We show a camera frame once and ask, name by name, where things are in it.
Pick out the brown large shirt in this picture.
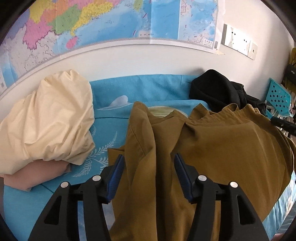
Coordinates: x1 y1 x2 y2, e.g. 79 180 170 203
108 102 295 240

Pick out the turquoise perforated storage rack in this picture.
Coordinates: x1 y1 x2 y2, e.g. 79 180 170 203
265 78 293 118

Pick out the pink folded cloth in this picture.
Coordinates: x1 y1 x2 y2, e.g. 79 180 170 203
1 160 71 191

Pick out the black garment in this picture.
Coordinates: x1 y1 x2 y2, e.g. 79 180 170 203
189 69 266 115

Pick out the cream pillow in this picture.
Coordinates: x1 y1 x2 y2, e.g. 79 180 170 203
1 70 95 174

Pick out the blue patterned bed sheet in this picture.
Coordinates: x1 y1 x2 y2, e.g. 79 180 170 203
2 74 296 241

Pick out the white wall socket panel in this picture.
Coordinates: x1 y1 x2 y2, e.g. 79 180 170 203
221 24 258 60

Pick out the colourful wall map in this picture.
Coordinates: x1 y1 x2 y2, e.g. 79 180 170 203
1 1 225 94

